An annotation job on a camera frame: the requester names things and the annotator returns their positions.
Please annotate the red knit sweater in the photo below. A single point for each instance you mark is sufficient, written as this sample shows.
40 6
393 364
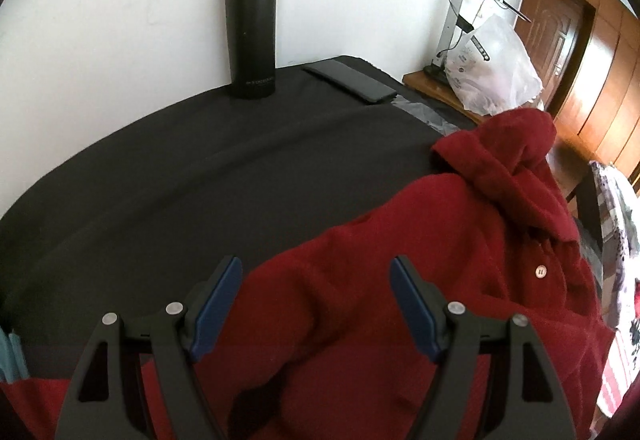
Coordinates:
350 295

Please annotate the wooden side table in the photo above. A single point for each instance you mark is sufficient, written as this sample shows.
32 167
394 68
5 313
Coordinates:
430 88

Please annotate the white plastic bag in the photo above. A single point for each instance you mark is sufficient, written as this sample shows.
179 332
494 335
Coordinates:
492 70

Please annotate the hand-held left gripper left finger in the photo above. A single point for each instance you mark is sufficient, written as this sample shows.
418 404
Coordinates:
217 305

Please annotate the wooden door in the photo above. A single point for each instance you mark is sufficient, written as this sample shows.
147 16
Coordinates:
555 35

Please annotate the metal folding stand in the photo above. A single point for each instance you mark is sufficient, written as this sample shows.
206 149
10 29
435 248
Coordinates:
452 15

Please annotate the black thermos bottle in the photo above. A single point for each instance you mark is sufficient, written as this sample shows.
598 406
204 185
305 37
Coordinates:
251 35

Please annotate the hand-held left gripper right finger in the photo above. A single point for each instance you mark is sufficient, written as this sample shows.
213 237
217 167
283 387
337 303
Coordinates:
412 305

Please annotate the patterned floral cloth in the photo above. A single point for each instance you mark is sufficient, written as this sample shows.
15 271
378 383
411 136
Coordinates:
620 240

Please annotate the grey tape strip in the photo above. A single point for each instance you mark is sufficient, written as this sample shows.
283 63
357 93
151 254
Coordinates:
430 113

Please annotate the black flat case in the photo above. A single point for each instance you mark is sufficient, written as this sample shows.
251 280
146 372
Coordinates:
350 81

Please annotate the wooden wardrobe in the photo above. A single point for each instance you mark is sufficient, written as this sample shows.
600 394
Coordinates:
612 70

